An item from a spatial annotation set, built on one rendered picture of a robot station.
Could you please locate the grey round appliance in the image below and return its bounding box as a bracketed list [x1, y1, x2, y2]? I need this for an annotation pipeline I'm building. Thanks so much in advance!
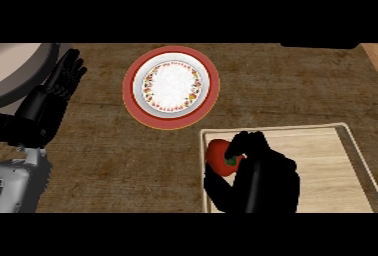
[0, 42, 74, 108]

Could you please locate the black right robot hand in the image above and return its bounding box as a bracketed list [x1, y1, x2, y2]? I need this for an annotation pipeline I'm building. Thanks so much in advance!
[202, 130, 301, 214]

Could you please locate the red round placemat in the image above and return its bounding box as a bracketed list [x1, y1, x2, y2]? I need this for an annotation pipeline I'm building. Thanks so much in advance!
[121, 45, 222, 131]

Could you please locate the red bell pepper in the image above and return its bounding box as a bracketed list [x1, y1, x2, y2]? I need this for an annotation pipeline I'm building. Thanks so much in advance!
[205, 139, 247, 178]

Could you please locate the pale wooden tray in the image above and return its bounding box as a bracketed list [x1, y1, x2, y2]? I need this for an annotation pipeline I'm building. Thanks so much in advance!
[198, 122, 378, 214]

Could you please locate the white plate with floral rim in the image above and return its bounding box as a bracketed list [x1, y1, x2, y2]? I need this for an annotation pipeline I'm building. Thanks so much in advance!
[132, 52, 211, 119]

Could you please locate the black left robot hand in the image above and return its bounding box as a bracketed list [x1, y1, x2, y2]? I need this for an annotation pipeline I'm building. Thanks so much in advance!
[0, 48, 89, 150]

